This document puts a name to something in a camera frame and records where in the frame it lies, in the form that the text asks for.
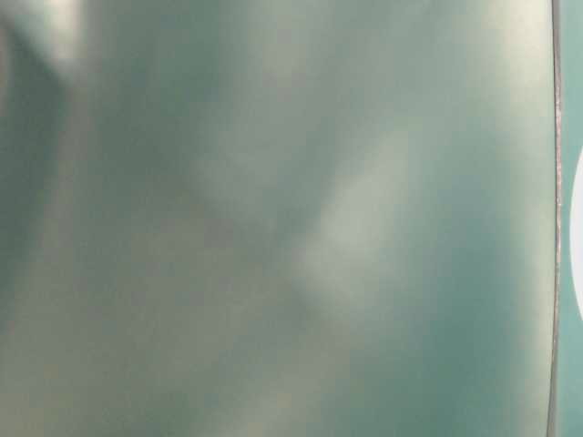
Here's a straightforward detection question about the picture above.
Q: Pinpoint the white round bowl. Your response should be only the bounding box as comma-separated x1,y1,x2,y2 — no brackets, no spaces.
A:
569,154,583,317

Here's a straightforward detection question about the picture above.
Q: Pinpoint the large blurry grey-green object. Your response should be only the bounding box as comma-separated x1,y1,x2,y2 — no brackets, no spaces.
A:
1,1,557,436

